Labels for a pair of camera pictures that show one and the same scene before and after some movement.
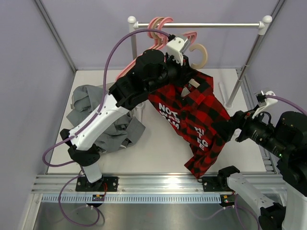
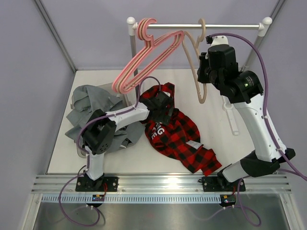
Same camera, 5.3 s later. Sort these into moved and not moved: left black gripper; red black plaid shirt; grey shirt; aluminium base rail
Moved: left black gripper; red black plaid shirt
Not moved: grey shirt; aluminium base rail
